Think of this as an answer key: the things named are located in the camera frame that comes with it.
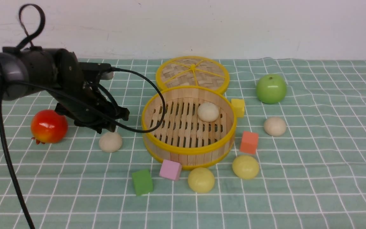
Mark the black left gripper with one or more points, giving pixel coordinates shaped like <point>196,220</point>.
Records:
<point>80,96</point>

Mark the white bun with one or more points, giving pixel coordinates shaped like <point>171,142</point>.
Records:
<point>275,126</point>
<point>110,142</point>
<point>208,112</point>

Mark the yellow bun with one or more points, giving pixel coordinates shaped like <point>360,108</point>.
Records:
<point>201,180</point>
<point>245,167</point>

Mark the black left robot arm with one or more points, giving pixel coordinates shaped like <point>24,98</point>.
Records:
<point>37,67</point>

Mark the bamboo steamer tray yellow rim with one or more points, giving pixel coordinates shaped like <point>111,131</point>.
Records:
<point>181,136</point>

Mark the woven bamboo steamer lid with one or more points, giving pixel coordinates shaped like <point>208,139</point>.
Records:
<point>193,71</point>

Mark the green cube block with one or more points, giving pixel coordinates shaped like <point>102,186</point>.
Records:
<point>142,182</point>

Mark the pink cube block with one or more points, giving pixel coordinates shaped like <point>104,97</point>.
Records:
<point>170,170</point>

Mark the yellow cube block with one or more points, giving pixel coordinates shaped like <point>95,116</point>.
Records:
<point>238,107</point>

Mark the orange cube block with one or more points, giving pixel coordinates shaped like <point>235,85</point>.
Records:
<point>249,142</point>

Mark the green apple toy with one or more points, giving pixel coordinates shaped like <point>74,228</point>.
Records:
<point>271,88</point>

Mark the green checkered tablecloth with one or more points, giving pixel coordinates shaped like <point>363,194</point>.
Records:
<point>311,177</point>

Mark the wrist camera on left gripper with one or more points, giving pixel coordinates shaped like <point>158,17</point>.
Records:
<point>94,72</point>

